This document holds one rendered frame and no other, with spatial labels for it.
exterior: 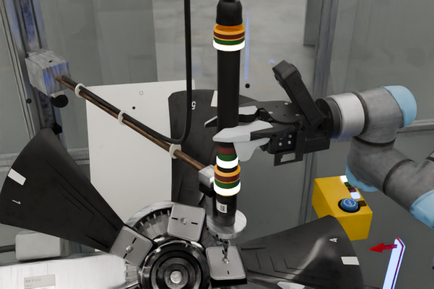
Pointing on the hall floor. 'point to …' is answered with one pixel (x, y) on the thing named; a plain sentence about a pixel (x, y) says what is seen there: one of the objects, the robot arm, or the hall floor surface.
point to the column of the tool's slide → (20, 75)
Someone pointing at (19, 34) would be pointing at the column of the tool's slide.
